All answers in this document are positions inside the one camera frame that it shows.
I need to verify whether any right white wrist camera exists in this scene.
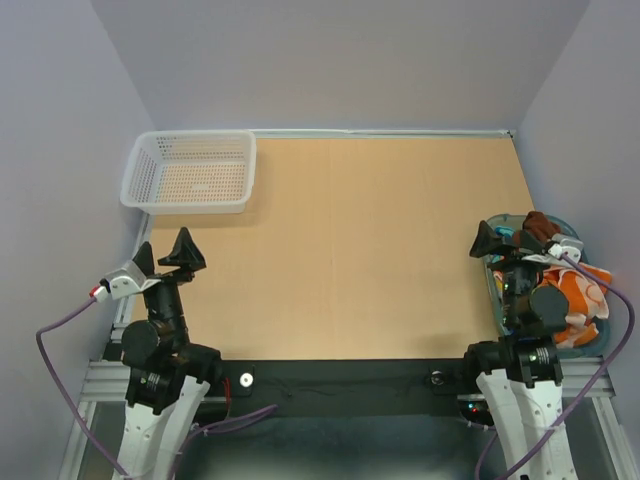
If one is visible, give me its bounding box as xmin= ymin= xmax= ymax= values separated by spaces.
xmin=522 ymin=234 xmax=584 ymax=267

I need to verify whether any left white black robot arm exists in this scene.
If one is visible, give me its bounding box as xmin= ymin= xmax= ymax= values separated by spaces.
xmin=116 ymin=228 xmax=223 ymax=479

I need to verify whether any blue towel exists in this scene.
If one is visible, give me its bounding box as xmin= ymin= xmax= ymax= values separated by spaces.
xmin=489 ymin=226 xmax=516 ymax=263

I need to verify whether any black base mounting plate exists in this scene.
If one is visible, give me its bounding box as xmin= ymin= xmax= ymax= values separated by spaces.
xmin=222 ymin=359 xmax=480 ymax=418

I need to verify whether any white perforated plastic basket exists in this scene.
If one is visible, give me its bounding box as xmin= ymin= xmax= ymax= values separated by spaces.
xmin=120 ymin=130 xmax=257 ymax=216

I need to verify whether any aluminium frame rail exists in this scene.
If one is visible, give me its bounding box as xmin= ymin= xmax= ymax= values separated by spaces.
xmin=58 ymin=214 xmax=151 ymax=480

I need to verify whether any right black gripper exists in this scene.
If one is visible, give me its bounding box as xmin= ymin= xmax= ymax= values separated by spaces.
xmin=468 ymin=218 xmax=552 ymax=327

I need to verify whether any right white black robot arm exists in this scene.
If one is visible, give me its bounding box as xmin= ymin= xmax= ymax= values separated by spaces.
xmin=460 ymin=221 xmax=577 ymax=479

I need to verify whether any teal plastic tub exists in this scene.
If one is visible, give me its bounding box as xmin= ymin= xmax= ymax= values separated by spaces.
xmin=482 ymin=213 xmax=611 ymax=359

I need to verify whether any brown towel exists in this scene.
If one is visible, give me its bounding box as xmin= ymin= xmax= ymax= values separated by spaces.
xmin=522 ymin=211 xmax=562 ymax=244

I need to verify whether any orange Doraemon towel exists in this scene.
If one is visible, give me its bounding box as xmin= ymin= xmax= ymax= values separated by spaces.
xmin=492 ymin=263 xmax=614 ymax=350

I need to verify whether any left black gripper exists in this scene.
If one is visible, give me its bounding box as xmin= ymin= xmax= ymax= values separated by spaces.
xmin=135 ymin=224 xmax=206 ymax=343

